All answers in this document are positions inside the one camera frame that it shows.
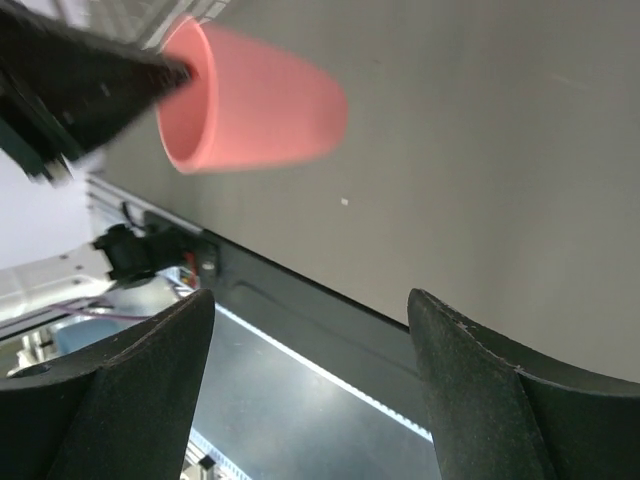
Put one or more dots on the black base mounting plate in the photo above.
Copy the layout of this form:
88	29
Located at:
368	350

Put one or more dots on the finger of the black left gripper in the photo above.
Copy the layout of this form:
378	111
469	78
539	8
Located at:
66	92

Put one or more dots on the pink plastic cup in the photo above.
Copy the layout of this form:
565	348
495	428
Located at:
249	105

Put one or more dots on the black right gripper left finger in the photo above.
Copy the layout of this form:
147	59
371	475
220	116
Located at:
120	408

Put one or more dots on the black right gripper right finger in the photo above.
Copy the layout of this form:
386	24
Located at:
497	409

